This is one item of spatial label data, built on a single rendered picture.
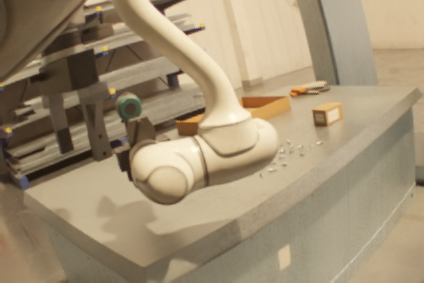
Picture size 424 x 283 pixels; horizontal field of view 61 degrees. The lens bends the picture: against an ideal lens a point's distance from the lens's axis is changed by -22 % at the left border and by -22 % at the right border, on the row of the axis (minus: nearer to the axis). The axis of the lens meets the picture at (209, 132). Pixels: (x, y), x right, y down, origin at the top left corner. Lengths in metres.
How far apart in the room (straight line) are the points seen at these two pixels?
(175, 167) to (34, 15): 0.58
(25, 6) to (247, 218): 0.90
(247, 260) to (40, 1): 1.03
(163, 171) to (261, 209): 0.38
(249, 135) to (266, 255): 0.48
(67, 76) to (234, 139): 0.38
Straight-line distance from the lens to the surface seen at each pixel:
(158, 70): 5.28
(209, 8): 7.21
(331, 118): 1.65
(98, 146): 0.58
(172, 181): 0.77
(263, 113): 1.88
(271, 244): 1.22
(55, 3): 0.23
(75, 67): 0.58
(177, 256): 0.93
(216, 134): 0.82
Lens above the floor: 1.08
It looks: 13 degrees down
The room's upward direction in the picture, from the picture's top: 12 degrees counter-clockwise
